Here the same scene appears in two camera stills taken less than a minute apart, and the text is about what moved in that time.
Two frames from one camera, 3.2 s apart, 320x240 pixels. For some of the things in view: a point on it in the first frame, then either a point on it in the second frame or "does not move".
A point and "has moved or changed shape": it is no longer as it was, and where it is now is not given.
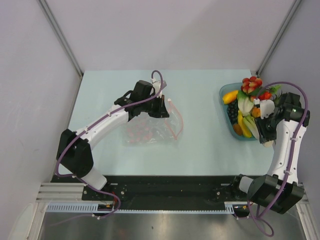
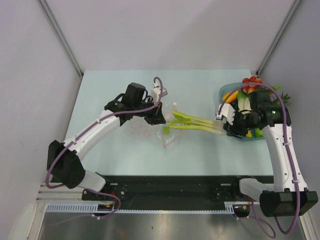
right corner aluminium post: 276,41 does not move
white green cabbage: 245,104 does not move
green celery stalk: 251,123 has moved or changed shape
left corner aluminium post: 51,17 does not move
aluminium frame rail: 60,192 does not move
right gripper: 265,135 -> 233,130
